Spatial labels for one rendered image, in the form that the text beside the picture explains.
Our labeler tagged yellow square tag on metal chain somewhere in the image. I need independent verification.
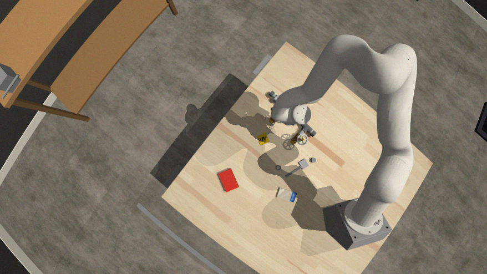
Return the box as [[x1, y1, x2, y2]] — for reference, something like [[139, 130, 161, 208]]
[[257, 133, 269, 145]]

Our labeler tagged red flat block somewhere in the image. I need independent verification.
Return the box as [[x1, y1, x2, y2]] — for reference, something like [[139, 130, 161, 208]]
[[219, 168, 239, 192]]

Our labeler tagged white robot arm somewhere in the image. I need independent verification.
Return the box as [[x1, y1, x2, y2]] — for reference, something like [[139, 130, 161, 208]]
[[271, 34, 417, 235]]

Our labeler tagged grey pipe manifold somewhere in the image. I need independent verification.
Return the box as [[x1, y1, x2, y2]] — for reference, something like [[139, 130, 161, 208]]
[[269, 91, 316, 145]]

